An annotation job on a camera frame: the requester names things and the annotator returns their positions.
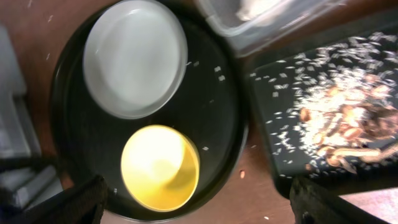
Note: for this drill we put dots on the white tissue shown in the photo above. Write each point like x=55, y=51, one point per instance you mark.
x=250, y=9

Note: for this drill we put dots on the yellow bowl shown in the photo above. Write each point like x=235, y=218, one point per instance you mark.
x=160, y=168

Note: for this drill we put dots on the food scraps of nuts and rice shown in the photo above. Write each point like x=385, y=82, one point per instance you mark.
x=342, y=105

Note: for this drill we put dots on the clear plastic bin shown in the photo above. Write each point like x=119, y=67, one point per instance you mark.
x=247, y=37

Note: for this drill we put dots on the black rectangular tray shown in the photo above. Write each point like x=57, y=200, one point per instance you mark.
x=280, y=118

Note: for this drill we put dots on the grey round plate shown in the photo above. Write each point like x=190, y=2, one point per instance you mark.
x=135, y=58

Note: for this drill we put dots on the round black serving tray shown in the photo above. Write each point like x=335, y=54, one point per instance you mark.
x=207, y=108

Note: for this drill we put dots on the grey plastic dishwasher rack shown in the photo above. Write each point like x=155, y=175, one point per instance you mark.
x=26, y=180

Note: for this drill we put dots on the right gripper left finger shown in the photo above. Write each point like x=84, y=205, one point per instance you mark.
x=83, y=203

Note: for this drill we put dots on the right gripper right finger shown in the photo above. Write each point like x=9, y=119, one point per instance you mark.
x=312, y=203

